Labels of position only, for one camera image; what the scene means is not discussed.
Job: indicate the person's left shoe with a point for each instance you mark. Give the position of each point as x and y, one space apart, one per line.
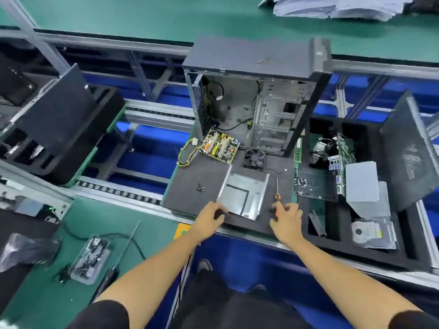
204 266

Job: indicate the person's black shirt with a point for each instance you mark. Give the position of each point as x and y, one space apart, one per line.
96 317

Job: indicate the power supply circuit board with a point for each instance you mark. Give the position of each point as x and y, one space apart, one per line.
219 146

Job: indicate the person's black trousers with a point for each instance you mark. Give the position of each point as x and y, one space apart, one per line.
233 308

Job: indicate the green motherboard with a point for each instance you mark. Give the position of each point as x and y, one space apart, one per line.
315 183

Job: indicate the person's left hand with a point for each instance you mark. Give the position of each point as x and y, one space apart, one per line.
209 219

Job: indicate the person's right forearm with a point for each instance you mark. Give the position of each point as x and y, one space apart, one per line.
350 288

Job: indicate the small pile of screws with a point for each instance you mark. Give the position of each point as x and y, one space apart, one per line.
200 187

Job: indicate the yellow box with green button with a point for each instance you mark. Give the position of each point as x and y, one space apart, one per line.
180 231

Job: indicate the person's left forearm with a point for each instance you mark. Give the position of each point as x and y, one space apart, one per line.
151 277

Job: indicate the aluminium conveyor frame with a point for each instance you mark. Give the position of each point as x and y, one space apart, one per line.
158 114

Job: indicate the stack of white papers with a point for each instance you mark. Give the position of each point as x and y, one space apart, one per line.
343 4

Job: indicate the processor cooler with fan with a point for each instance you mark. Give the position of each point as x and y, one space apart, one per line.
321 150

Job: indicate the black foam tray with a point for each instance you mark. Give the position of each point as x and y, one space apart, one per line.
106 123
339 233

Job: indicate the dark grey foam mat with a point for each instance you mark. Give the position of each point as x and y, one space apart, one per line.
188 198

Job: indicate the clear plastic screw box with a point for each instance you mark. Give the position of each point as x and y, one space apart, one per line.
89 259

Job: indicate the silver power supply unit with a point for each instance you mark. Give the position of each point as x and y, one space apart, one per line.
243 194

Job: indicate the silver optical drive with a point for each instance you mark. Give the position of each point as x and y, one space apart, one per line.
363 188

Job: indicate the person's right hand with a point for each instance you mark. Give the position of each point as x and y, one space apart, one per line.
288 222

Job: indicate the black cooling fan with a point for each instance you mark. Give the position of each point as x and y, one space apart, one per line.
254 159

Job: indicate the grey computer tower case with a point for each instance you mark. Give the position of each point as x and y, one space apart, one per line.
254 58

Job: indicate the dark grey case side panel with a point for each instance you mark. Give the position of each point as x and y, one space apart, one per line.
411 154
58 113

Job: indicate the silver hard drive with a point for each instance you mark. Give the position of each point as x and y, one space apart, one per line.
374 233

